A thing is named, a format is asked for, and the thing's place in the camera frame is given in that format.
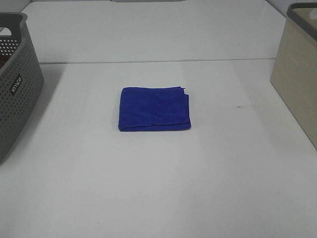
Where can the blue folded towel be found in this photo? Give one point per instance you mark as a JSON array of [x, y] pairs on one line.
[[154, 109]]

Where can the beige plastic storage bin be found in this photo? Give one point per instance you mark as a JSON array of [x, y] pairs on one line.
[[294, 75]]

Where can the grey perforated plastic basket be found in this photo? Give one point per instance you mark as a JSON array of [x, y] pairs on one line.
[[21, 79]]

